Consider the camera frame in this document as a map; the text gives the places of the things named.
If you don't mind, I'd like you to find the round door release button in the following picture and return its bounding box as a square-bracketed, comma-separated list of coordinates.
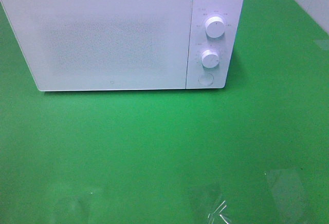
[198, 73, 214, 86]

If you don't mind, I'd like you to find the white microwave knob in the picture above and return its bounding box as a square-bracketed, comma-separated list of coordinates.
[202, 50, 220, 68]
[205, 16, 226, 39]

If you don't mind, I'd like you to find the white microwave door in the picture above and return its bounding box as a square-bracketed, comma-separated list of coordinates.
[1, 0, 192, 91]

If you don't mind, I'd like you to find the white microwave oven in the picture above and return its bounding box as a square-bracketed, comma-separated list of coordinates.
[1, 0, 244, 91]

